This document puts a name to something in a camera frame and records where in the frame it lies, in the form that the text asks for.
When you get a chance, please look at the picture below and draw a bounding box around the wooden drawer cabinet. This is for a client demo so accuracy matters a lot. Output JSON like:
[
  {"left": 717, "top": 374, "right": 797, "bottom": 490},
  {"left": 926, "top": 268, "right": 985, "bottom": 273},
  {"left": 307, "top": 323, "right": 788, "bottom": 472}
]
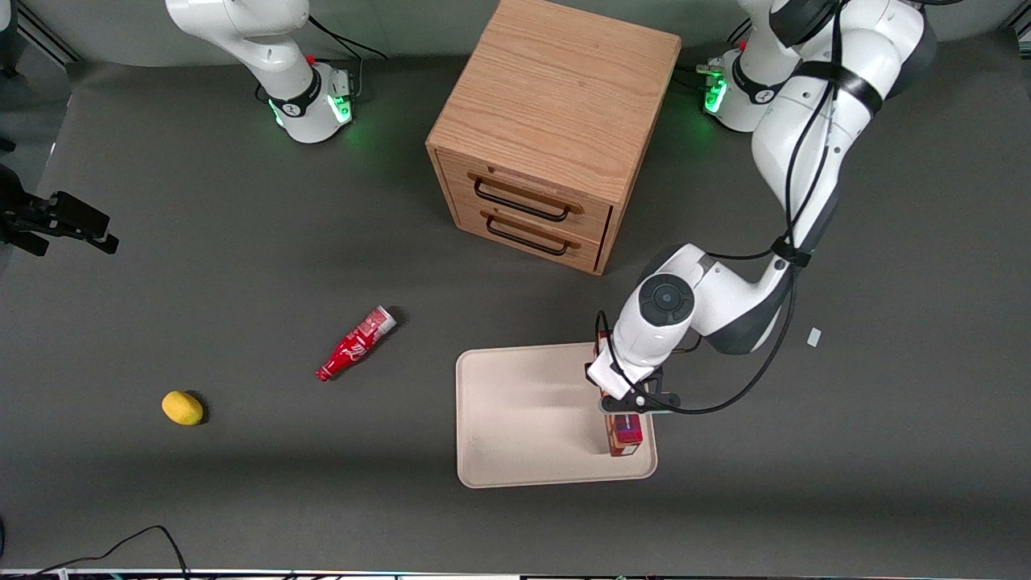
[{"left": 425, "top": 0, "right": 682, "bottom": 276}]

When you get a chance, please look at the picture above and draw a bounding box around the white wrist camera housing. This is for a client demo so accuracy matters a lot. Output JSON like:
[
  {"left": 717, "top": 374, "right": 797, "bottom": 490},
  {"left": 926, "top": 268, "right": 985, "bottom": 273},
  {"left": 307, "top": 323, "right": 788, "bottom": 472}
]
[{"left": 586, "top": 351, "right": 647, "bottom": 401}]

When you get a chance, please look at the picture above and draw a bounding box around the cream plastic tray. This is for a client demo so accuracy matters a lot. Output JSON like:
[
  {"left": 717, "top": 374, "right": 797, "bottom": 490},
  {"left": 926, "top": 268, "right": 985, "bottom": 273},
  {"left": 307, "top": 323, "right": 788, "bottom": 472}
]
[{"left": 455, "top": 342, "right": 659, "bottom": 490}]

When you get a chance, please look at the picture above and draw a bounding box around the right arm base black cable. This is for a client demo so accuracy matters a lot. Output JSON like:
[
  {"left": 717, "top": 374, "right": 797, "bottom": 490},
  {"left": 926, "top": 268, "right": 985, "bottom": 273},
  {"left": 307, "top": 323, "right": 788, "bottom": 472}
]
[{"left": 308, "top": 14, "right": 387, "bottom": 102}]

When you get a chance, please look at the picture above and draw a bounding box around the red cola bottle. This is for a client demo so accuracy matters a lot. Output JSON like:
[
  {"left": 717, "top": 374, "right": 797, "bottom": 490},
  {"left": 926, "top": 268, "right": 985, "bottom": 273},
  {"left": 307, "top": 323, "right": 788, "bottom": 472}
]
[{"left": 316, "top": 305, "right": 398, "bottom": 383}]

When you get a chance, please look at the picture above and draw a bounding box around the wooden drawer with wide handle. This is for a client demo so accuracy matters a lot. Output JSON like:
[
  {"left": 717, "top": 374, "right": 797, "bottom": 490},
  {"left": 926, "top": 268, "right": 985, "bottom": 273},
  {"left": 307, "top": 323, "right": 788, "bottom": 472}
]
[{"left": 439, "top": 149, "right": 613, "bottom": 242}]

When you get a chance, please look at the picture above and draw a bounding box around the aluminium frame rail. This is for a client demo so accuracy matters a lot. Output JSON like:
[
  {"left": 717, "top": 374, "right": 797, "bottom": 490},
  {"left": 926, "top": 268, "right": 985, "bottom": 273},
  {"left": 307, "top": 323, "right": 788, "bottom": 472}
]
[{"left": 14, "top": 0, "right": 85, "bottom": 65}]

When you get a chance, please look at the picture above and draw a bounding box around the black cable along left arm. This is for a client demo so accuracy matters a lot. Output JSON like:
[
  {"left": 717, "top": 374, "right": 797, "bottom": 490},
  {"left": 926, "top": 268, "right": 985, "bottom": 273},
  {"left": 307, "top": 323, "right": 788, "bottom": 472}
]
[{"left": 594, "top": 0, "right": 847, "bottom": 416}]

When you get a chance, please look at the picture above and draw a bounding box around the left arm base connector cable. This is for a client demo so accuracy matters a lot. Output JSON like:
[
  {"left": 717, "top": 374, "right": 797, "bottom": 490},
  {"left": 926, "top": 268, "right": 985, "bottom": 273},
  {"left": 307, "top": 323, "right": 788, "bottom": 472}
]
[{"left": 681, "top": 58, "right": 719, "bottom": 91}]

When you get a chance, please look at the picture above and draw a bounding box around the black cable at table edge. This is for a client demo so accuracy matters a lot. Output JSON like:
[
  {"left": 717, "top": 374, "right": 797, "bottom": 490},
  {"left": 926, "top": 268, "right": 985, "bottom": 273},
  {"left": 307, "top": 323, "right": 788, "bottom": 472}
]
[{"left": 0, "top": 525, "right": 191, "bottom": 580}]

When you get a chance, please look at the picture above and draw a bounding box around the wide black drawer handle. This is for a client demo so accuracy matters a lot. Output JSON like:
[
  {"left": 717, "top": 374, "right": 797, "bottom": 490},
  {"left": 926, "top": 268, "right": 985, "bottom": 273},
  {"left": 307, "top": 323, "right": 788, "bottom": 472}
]
[{"left": 474, "top": 179, "right": 573, "bottom": 223}]

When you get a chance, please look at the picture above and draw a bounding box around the red cookie box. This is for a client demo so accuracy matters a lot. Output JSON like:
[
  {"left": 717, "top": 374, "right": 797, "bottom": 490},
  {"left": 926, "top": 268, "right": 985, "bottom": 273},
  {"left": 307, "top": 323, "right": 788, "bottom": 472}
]
[{"left": 594, "top": 338, "right": 645, "bottom": 458}]

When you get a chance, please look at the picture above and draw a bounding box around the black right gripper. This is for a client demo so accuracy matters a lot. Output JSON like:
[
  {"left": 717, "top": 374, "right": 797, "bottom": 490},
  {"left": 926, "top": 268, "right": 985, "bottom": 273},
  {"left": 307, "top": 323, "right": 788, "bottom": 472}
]
[{"left": 0, "top": 164, "right": 120, "bottom": 258}]

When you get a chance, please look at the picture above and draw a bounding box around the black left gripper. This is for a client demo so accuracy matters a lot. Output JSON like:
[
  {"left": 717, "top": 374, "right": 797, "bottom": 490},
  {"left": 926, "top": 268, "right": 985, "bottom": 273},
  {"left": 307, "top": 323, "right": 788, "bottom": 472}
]
[{"left": 598, "top": 369, "right": 682, "bottom": 416}]

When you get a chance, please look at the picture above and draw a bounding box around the yellow lemon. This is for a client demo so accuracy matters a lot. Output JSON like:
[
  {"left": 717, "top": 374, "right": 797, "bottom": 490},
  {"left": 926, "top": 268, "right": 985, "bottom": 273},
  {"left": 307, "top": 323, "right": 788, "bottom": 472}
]
[{"left": 161, "top": 391, "right": 205, "bottom": 426}]

